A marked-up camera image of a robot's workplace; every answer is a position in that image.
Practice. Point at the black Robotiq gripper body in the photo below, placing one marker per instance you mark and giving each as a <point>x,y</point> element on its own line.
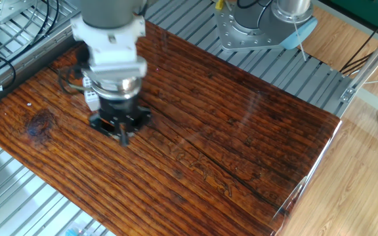
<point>120,109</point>

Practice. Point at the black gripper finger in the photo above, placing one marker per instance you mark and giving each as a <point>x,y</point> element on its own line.
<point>98,126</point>
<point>136,123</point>

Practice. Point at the perforated metal plate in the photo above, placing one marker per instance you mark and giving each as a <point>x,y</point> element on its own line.
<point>2,8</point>

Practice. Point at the white pipette tip holder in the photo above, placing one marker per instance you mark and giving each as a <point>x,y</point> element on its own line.
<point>92,98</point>

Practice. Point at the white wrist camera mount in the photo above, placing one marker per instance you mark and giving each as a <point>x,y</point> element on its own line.
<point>110,46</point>

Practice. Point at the yellow clip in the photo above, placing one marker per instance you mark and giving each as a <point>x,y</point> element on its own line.
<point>219,4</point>

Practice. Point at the aluminium corner post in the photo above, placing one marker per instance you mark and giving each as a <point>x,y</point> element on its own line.
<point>369,62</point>

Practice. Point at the clear tray blue items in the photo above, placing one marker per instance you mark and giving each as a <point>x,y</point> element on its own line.
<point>77,231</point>

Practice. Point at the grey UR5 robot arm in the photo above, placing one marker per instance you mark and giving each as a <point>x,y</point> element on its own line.
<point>107,13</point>

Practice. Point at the silver robot mounting plate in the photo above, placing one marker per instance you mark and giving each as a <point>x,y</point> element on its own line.
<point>241,32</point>

